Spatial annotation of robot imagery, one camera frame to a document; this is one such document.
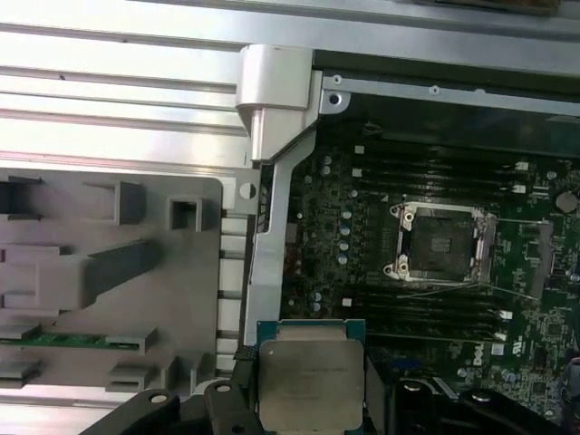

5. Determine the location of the RAM slot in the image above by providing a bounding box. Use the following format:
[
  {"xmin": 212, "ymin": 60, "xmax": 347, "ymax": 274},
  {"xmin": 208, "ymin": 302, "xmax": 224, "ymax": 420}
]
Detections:
[
  {"xmin": 362, "ymin": 155, "xmax": 529, "ymax": 182},
  {"xmin": 362, "ymin": 178, "xmax": 529, "ymax": 206},
  {"xmin": 362, "ymin": 284, "xmax": 508, "ymax": 308},
  {"xmin": 342, "ymin": 295, "xmax": 509, "ymax": 319},
  {"xmin": 362, "ymin": 306, "xmax": 508, "ymax": 331},
  {"xmin": 353, "ymin": 143, "xmax": 529, "ymax": 171},
  {"xmin": 352, "ymin": 166, "xmax": 529, "ymax": 195}
]

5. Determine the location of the green motherboard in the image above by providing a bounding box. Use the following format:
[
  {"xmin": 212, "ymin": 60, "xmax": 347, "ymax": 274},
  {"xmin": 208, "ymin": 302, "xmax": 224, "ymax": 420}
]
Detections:
[{"xmin": 289, "ymin": 106, "xmax": 580, "ymax": 435}]

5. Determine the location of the green RAM stick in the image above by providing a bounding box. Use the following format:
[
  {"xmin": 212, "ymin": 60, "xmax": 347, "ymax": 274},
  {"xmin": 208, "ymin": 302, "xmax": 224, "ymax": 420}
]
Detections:
[{"xmin": 0, "ymin": 332, "xmax": 112, "ymax": 349}]

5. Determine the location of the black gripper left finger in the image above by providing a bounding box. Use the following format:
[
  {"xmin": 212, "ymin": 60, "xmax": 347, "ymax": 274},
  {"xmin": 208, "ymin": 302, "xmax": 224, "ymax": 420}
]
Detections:
[{"xmin": 112, "ymin": 346, "xmax": 263, "ymax": 435}]

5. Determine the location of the silver CPU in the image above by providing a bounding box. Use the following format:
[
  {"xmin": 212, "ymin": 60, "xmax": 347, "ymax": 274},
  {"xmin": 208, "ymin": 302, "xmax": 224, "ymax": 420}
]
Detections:
[{"xmin": 256, "ymin": 318, "xmax": 367, "ymax": 435}]

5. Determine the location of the open black PC case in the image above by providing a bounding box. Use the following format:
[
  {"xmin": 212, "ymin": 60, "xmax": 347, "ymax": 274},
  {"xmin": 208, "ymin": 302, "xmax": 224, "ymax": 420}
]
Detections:
[{"xmin": 237, "ymin": 43, "xmax": 580, "ymax": 435}]

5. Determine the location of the metal socket cover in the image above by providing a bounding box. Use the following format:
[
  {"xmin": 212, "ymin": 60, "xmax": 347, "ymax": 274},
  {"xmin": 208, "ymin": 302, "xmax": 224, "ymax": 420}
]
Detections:
[{"xmin": 470, "ymin": 208, "xmax": 499, "ymax": 285}]

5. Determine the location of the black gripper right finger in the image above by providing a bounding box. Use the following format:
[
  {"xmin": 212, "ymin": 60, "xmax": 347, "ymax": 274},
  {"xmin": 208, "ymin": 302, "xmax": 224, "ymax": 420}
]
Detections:
[{"xmin": 363, "ymin": 357, "xmax": 566, "ymax": 435}]

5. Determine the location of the grey parts rack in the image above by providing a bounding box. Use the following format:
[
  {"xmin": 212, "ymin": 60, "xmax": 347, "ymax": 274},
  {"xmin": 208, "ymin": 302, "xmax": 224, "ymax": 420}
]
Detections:
[{"xmin": 0, "ymin": 174, "xmax": 239, "ymax": 395}]

